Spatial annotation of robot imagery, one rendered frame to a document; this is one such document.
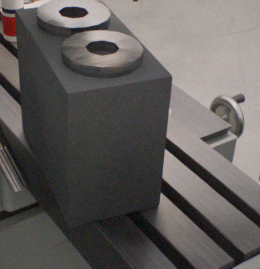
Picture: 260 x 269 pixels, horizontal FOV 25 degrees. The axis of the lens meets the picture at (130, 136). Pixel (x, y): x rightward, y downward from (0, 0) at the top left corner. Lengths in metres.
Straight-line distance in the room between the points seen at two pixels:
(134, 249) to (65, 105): 0.19
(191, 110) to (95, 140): 0.69
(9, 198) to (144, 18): 2.75
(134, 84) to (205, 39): 2.83
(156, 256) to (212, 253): 0.07
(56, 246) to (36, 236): 0.07
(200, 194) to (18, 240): 0.42
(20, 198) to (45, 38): 0.36
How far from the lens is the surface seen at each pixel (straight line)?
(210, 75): 3.07
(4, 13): 1.11
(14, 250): 1.09
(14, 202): 0.99
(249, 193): 0.79
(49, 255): 1.16
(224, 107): 1.48
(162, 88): 0.64
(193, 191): 0.78
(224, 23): 3.68
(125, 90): 0.62
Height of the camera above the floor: 1.46
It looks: 35 degrees down
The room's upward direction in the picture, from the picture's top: 4 degrees clockwise
